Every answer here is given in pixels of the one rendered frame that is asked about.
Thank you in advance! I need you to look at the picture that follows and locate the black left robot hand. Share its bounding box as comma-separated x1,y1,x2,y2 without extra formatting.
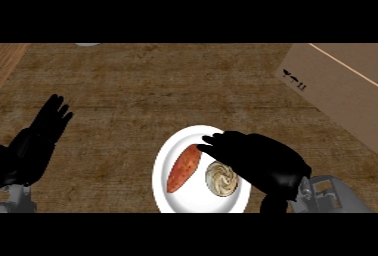
0,93,76,188

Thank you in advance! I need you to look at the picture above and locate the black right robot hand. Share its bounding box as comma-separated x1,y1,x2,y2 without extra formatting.
196,130,314,214

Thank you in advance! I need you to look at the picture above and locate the brown cardboard box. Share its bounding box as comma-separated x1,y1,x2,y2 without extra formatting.
275,42,378,155

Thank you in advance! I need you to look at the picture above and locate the cream frosted cupcake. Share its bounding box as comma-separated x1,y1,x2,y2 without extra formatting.
204,160,241,198

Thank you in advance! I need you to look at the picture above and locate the orange sweet potato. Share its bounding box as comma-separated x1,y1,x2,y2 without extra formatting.
166,143,204,194

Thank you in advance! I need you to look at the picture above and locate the light wooden panel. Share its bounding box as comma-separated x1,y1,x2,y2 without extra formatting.
0,42,33,88

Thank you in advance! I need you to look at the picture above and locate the white oval plate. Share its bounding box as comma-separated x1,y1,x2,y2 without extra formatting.
151,124,253,214

